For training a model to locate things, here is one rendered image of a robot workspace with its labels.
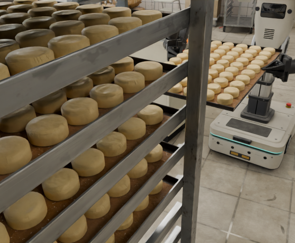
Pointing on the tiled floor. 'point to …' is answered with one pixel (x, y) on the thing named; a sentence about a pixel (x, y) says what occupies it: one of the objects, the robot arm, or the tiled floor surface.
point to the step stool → (168, 7)
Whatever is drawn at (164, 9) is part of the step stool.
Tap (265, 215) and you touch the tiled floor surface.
